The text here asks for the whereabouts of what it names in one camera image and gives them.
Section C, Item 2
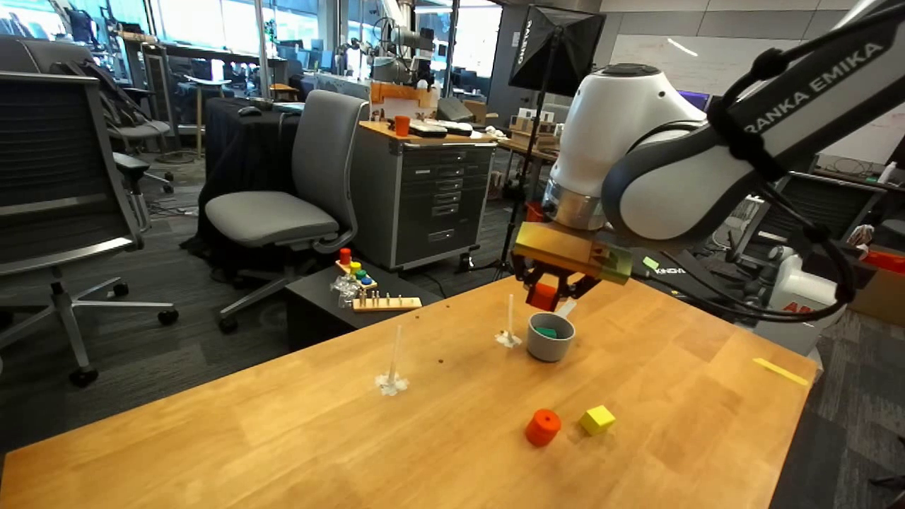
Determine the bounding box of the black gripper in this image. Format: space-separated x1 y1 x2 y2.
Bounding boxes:
511 263 597 299

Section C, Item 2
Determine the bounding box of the red-orange wooden cube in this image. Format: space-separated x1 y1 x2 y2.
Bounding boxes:
527 283 561 312

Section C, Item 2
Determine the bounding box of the yellow wooden cube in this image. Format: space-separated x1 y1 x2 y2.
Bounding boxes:
579 405 617 436

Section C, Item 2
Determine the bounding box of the green wooden block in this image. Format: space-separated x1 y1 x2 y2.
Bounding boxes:
535 326 562 338

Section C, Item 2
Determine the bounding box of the white ABB robot base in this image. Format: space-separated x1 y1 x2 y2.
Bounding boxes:
767 245 841 320

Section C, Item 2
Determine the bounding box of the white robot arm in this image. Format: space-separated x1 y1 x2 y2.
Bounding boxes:
544 0 905 248

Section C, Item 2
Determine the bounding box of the orange cylindrical block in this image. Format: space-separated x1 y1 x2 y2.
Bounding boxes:
524 409 562 447

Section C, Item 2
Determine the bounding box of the colourful toy block set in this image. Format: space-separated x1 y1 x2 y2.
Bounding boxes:
330 248 422 314

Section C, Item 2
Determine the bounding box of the gray drawer cabinet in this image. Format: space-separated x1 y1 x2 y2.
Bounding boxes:
351 122 496 272

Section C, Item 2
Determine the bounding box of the white marker stick far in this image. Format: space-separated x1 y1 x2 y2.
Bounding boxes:
375 327 411 399

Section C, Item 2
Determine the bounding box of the gray office chair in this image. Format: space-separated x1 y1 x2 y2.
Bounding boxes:
203 91 366 333

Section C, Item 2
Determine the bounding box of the black photo softbox stand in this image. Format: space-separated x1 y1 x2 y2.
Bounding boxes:
496 5 604 272

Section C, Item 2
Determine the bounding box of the yellow tape strip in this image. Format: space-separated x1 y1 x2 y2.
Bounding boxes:
753 355 812 387

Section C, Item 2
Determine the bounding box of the black mesh office chair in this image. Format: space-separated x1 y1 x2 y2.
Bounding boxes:
0 70 179 387

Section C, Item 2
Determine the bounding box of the gray pot with handle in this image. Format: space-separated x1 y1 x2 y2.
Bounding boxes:
527 314 578 362

